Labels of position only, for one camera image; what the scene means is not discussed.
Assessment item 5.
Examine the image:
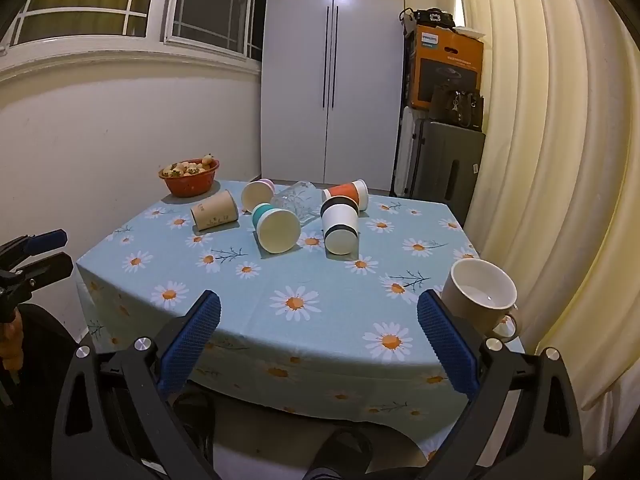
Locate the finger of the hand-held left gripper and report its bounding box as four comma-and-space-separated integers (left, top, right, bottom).
0, 229, 68, 271
0, 252, 74, 321

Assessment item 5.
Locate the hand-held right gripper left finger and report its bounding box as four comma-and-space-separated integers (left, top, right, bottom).
50, 290, 223, 480

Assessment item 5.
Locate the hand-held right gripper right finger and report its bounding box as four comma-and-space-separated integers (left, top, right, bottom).
416, 288, 586, 480

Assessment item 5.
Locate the brown paper cup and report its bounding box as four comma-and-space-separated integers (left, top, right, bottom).
190, 189, 239, 233

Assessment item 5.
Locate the teal band white cup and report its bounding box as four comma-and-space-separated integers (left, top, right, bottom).
251, 203, 302, 254

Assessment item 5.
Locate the pink rim white cup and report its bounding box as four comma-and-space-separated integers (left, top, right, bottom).
241, 178, 276, 214

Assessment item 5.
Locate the black band white cup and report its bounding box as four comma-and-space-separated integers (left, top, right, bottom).
320, 195, 360, 256

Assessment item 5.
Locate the clear glass cup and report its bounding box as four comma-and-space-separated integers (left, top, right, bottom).
271, 180, 321, 226

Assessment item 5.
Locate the orange white cup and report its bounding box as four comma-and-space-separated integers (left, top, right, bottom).
321, 179, 369, 212

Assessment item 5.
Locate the person's left hand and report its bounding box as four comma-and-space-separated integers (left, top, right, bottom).
0, 310, 25, 373

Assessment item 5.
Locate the white ceramic mug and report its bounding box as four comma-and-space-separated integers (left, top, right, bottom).
440, 258, 522, 343

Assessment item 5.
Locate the black slipper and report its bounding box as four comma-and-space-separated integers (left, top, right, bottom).
172, 389, 217, 461
305, 425, 373, 480

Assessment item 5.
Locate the blue daisy print tablecloth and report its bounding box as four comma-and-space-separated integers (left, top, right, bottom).
75, 180, 526, 461

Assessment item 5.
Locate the red plastic bowl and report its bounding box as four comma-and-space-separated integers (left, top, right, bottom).
159, 158, 221, 198

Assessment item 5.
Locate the pile of pale round snacks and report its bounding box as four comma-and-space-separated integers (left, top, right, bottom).
162, 153, 217, 178

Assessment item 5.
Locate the grey suitcase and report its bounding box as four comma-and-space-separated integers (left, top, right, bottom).
410, 119, 487, 216

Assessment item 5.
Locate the white suitcase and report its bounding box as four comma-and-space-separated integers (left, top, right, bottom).
392, 106, 418, 198

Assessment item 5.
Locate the cream curtain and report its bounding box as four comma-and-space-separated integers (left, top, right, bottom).
452, 0, 640, 461

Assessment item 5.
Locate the dark handbag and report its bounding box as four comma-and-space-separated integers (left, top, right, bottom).
430, 82, 485, 133

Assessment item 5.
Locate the white wardrobe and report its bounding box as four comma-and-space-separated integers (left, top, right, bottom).
260, 0, 406, 193

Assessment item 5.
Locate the orange cardboard box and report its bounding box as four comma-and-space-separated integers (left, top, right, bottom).
411, 24, 485, 113

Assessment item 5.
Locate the white frame window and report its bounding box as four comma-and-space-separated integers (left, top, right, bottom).
0, 0, 163, 47
162, 0, 271, 61

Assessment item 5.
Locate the black camera bag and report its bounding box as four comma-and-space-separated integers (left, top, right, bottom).
399, 7, 455, 28

